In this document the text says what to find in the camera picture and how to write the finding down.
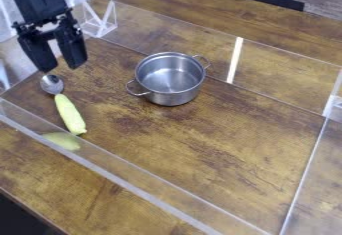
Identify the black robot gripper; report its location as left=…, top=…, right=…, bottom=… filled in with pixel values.
left=12, top=0, right=89, bottom=73

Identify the green handled metal spoon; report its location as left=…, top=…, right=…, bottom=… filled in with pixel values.
left=41, top=74, right=87, bottom=135

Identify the small steel pot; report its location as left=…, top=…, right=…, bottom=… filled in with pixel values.
left=126, top=52, right=212, bottom=106

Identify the clear acrylic bracket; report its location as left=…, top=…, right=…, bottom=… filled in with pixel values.
left=77, top=1, right=118, bottom=38

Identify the clear acrylic enclosure panel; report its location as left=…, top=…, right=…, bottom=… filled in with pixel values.
left=0, top=98, right=272, bottom=235

